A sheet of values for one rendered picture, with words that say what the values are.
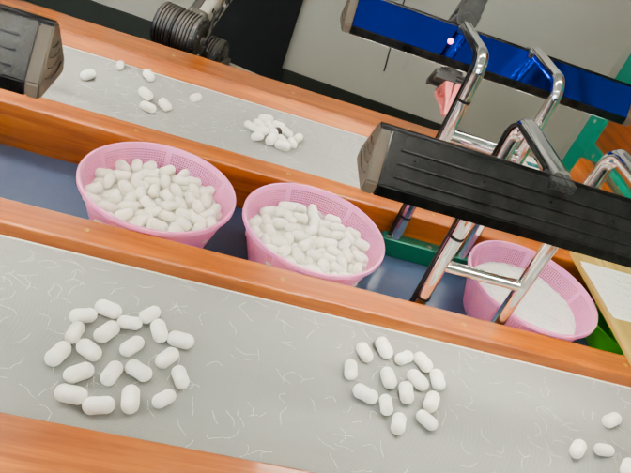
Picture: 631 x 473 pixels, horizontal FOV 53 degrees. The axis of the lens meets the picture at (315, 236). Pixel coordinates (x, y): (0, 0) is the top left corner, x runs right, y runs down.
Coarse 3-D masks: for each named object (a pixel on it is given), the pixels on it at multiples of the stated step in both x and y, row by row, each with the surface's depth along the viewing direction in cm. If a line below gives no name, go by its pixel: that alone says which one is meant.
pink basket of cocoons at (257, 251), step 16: (256, 192) 115; (272, 192) 119; (288, 192) 122; (304, 192) 123; (320, 192) 123; (256, 208) 117; (320, 208) 124; (336, 208) 124; (352, 208) 122; (352, 224) 123; (368, 224) 120; (256, 240) 104; (368, 240) 119; (256, 256) 107; (272, 256) 102; (368, 256) 117; (304, 272) 102; (320, 272) 102; (368, 272) 107
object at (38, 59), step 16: (0, 16) 62; (16, 16) 62; (32, 16) 63; (0, 32) 62; (16, 32) 62; (32, 32) 63; (48, 32) 63; (0, 48) 62; (16, 48) 62; (32, 48) 63; (48, 48) 63; (0, 64) 62; (16, 64) 63; (32, 64) 63; (48, 64) 64; (0, 80) 63; (16, 80) 63; (32, 80) 63; (48, 80) 66; (32, 96) 64
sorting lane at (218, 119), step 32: (64, 64) 136; (96, 64) 141; (64, 96) 125; (96, 96) 130; (128, 96) 134; (160, 96) 138; (224, 96) 149; (160, 128) 128; (192, 128) 132; (224, 128) 137; (288, 128) 147; (320, 128) 152; (288, 160) 134; (320, 160) 139; (352, 160) 144
